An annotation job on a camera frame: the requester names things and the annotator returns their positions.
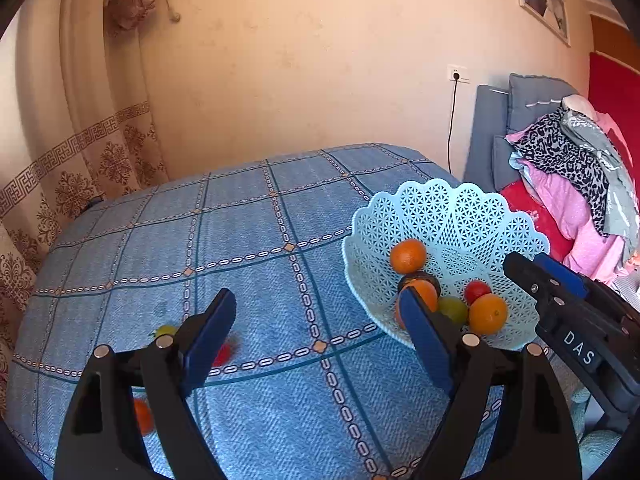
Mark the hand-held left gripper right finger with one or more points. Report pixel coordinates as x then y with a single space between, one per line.
425 335

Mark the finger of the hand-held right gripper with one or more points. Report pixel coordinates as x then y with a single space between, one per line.
562 272
525 275

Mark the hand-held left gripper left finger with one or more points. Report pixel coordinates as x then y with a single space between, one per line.
210 340

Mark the green tomato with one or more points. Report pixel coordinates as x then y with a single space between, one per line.
453 308
165 331

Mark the smooth orange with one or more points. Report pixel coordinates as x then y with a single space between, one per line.
488 314
422 296

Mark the red cherry tomato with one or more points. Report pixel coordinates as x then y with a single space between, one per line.
222 355
477 291

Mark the dark wrinkled passion fruit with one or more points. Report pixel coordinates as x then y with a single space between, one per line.
425 277

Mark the light blue plastic basket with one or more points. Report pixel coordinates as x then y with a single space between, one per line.
465 230

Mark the small bumpy orange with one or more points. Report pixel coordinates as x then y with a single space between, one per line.
408 256

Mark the red blanket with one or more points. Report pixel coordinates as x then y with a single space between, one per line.
530 215

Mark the pink cloth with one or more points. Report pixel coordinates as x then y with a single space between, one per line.
565 205

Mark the blue checked tablecloth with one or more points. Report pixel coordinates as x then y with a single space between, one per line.
225 240

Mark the large bumpy orange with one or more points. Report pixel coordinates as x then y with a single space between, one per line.
142 416

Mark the teal knitted cloth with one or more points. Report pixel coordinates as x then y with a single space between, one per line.
597 452

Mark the grey patterned cloth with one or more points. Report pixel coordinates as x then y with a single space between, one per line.
607 170

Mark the leopard print cloth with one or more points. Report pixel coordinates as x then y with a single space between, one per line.
565 160

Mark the grey cushion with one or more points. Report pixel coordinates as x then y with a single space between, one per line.
537 97
487 135

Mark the red padded panel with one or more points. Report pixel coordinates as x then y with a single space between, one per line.
617 90

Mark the beige patterned curtain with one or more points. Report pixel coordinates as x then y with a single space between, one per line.
85 135

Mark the white wall socket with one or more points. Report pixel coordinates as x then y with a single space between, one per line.
457 74

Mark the framed wall picture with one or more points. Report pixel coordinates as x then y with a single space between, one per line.
542 0

